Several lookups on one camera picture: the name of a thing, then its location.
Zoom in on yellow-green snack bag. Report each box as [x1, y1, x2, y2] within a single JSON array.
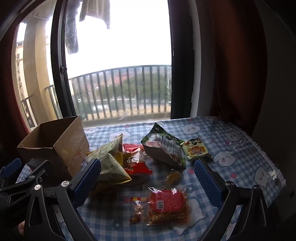
[[87, 134, 132, 186]]

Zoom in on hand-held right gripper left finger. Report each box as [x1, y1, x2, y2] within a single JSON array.
[[24, 159, 102, 241]]

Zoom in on white hanging garment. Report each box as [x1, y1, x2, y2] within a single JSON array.
[[79, 0, 111, 29]]

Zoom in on snack packets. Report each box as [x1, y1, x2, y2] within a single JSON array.
[[146, 188, 192, 226]]

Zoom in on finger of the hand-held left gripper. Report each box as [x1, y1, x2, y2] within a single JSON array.
[[0, 160, 54, 223], [0, 158, 23, 184]]

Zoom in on beige apartment building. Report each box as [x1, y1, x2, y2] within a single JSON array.
[[15, 40, 35, 128]]

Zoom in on dark red curtain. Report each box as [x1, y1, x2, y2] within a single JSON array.
[[196, 0, 262, 139]]

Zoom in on small clear candy packet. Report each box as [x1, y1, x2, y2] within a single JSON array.
[[129, 197, 148, 224]]

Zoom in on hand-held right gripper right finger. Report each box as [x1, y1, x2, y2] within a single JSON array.
[[194, 159, 270, 241]]

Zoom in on red snack bag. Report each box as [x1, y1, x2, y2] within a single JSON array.
[[121, 144, 152, 178]]

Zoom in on black window frame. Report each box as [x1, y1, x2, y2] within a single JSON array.
[[50, 0, 195, 121]]

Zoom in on brown candy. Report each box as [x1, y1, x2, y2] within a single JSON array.
[[161, 170, 182, 184]]

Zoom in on clear plastic holder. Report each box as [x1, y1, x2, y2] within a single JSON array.
[[214, 128, 248, 147]]

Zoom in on grey balcony railing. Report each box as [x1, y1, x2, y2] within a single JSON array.
[[44, 65, 173, 122]]

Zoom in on blue checked bear tablecloth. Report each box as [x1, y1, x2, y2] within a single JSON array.
[[16, 116, 287, 241]]

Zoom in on brown cardboard box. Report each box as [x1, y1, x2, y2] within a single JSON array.
[[17, 116, 90, 179]]

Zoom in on grey hanging towel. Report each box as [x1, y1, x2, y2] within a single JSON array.
[[65, 0, 79, 55]]

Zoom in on small yellow-green snack packet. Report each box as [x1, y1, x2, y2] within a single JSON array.
[[180, 137, 212, 161]]

